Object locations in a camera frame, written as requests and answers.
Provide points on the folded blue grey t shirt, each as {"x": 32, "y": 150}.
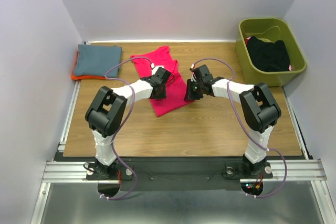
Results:
{"x": 92, "y": 50}

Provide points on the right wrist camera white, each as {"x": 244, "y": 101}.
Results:
{"x": 193, "y": 78}

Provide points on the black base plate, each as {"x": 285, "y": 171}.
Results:
{"x": 178, "y": 173}

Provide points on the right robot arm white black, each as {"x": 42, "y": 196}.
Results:
{"x": 254, "y": 106}

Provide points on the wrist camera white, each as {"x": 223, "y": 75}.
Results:
{"x": 154, "y": 66}
{"x": 193, "y": 78}

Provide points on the olive green plastic bin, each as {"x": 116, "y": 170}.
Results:
{"x": 268, "y": 30}

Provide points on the pink red t shirt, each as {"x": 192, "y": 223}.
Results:
{"x": 175, "y": 87}

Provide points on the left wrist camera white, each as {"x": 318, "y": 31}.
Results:
{"x": 154, "y": 66}

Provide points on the black t shirt in bin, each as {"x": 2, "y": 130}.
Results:
{"x": 268, "y": 56}

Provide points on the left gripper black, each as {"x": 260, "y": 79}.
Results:
{"x": 163, "y": 95}

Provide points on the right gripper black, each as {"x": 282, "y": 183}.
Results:
{"x": 189, "y": 95}

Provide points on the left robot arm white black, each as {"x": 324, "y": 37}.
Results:
{"x": 110, "y": 109}

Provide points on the folded orange t shirt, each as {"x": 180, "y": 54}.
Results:
{"x": 91, "y": 68}

